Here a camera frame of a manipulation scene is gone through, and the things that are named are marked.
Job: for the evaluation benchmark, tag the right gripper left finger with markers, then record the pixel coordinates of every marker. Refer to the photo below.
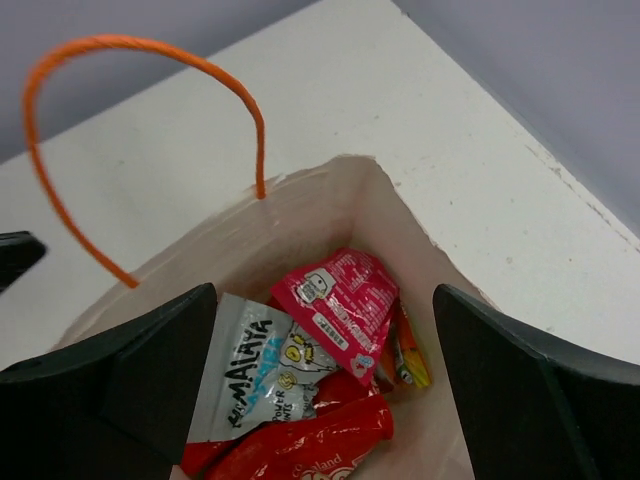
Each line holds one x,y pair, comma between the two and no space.
117,405

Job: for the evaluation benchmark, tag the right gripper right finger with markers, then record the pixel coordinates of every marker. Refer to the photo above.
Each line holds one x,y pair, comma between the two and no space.
532,405

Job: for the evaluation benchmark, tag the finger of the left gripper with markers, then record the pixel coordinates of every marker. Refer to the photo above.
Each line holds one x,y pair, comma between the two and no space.
19,252

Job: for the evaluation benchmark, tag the orange fruit candy bag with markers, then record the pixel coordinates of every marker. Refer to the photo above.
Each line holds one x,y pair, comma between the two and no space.
401,364

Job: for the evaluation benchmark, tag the silver blue packet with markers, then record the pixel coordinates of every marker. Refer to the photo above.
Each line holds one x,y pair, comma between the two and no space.
261,367

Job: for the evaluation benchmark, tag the large red candy bag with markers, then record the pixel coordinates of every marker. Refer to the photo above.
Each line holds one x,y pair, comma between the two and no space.
330,446

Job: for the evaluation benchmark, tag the red pink snack packet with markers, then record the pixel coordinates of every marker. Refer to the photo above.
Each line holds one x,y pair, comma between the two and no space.
345,303

